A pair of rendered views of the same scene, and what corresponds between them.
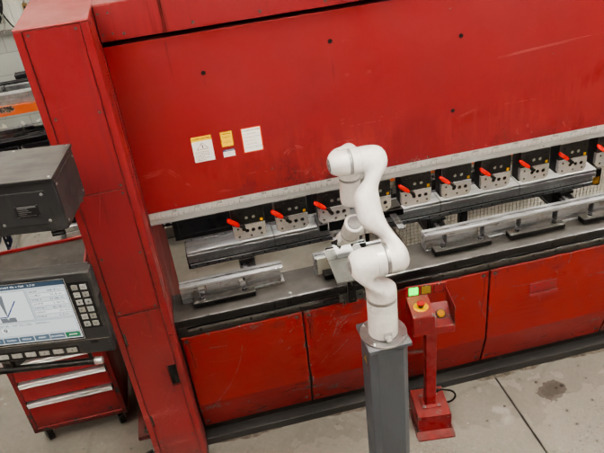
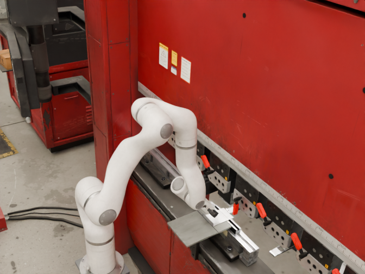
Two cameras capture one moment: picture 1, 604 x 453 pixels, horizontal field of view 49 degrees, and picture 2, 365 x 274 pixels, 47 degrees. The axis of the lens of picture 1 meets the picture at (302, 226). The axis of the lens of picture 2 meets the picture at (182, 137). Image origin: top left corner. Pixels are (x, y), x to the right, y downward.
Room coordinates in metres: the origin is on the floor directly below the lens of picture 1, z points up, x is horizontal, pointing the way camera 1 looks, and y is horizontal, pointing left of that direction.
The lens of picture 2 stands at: (1.74, -1.54, 2.45)
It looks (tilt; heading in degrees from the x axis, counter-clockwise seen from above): 32 degrees down; 64
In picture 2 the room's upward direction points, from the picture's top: 3 degrees clockwise
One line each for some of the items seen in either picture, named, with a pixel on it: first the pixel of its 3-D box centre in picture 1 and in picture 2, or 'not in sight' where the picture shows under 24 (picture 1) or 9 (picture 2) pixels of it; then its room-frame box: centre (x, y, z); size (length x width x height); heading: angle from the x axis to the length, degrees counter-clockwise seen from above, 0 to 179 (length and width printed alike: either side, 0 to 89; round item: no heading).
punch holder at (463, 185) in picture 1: (452, 177); (320, 253); (2.74, -0.74, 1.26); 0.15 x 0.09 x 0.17; 99
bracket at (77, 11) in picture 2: not in sight; (69, 21); (2.19, 1.07, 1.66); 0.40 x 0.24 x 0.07; 99
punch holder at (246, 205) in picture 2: (372, 193); (252, 194); (2.68, -0.35, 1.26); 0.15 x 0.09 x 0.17; 99
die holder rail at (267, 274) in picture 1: (232, 281); (167, 170); (2.57, 0.37, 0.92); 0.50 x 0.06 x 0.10; 99
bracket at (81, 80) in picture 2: not in sight; (76, 93); (2.19, 1.07, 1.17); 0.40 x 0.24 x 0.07; 99
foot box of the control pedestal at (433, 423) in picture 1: (430, 413); not in sight; (2.37, -0.56, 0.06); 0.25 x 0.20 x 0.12; 1
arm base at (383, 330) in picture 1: (382, 315); (100, 250); (2.00, -0.27, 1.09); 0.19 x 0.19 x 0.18
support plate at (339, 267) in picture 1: (349, 263); (199, 225); (2.51, -0.20, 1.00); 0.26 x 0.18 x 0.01; 9
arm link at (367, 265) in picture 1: (372, 274); (94, 207); (1.99, -0.24, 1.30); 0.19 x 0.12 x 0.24; 98
